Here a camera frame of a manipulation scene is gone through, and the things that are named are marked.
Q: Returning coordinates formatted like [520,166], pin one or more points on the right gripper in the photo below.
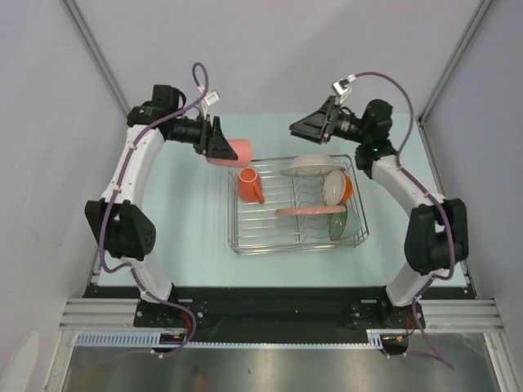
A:
[310,128]

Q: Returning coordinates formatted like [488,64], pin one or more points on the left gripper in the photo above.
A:
[218,146]

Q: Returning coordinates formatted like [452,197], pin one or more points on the pink plastic cup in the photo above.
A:
[243,149]

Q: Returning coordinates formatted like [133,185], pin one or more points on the white deep plate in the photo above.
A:
[311,165]

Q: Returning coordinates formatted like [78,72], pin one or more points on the orange mug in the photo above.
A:
[250,186]

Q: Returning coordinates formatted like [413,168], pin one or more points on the orange white bowl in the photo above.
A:
[337,188]

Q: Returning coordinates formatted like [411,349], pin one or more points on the pink cream floral plate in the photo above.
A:
[310,211]

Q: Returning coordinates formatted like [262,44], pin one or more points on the light green bowl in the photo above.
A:
[344,225]

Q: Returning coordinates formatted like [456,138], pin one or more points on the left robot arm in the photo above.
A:
[121,229]

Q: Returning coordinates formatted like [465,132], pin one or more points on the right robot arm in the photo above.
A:
[437,237]

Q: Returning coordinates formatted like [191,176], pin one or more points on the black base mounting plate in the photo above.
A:
[287,316]

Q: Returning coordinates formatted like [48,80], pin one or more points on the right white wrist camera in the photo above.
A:
[342,88]

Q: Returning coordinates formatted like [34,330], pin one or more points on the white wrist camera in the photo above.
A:
[342,88]
[211,98]

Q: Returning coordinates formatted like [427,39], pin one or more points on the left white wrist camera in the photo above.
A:
[211,98]

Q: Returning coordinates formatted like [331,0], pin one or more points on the metal wire dish rack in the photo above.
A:
[255,229]

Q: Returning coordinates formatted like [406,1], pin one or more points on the white cable duct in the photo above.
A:
[118,339]

